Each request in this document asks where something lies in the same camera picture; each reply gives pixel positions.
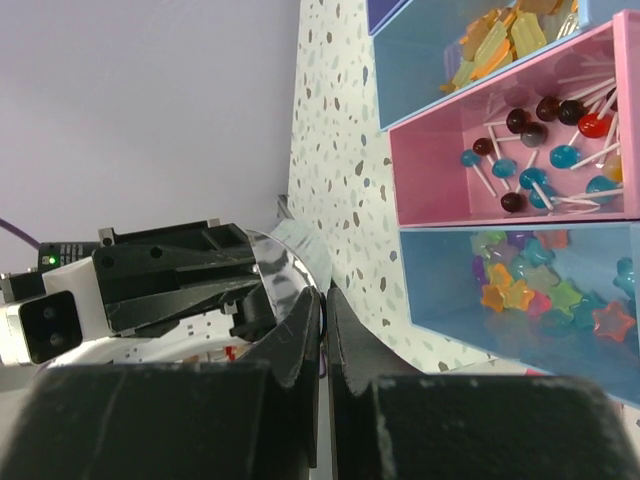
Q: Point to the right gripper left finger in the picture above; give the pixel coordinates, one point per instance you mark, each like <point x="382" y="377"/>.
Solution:
<point x="253" y="418"/>

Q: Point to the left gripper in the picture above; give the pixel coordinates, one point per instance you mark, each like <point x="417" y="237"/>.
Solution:
<point x="151" y="280"/>

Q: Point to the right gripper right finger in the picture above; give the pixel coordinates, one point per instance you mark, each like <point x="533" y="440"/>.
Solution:
<point x="391" y="421"/>

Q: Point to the metal candy scoop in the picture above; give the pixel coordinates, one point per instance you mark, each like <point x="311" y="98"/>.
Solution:
<point x="282" y="279"/>

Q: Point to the four-compartment candy tray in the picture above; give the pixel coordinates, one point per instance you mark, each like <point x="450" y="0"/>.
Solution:
<point x="440" y="204"/>

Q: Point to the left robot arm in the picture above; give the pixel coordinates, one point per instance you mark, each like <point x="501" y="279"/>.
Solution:
<point x="55" y="252"/>

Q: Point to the star candies pile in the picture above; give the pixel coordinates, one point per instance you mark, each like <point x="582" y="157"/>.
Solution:
<point x="576" y="277"/>

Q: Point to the lollipops pile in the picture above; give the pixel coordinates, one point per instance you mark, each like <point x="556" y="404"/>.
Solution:
<point x="564" y="154"/>

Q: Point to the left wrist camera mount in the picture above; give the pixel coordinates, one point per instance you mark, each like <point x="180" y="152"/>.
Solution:
<point x="47" y="314"/>

